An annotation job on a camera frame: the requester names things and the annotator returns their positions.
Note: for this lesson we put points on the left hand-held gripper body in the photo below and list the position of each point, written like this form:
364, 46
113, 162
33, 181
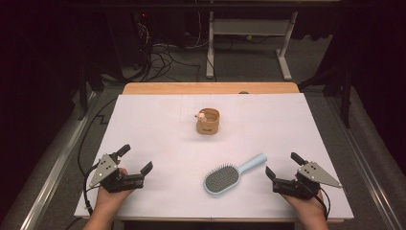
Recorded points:
107, 172

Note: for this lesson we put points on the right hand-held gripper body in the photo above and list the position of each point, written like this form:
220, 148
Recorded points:
306, 183

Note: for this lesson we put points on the light blue hairbrush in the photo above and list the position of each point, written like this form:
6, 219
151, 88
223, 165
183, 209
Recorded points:
221, 179

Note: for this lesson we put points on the person's right hand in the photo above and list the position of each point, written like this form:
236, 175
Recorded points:
308, 207

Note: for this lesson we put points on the person's left hand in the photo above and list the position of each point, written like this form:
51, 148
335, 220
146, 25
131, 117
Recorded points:
110, 201

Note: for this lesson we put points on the black stand leg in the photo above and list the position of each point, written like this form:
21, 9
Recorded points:
345, 102
83, 96

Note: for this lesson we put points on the round wooden cup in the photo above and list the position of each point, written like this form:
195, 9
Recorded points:
209, 127

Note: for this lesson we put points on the small white animal figure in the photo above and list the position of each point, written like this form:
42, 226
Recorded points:
201, 116

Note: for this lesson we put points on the white metal stand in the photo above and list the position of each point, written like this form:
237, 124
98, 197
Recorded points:
249, 27

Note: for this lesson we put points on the aluminium rail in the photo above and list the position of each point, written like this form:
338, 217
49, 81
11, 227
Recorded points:
57, 166
367, 166

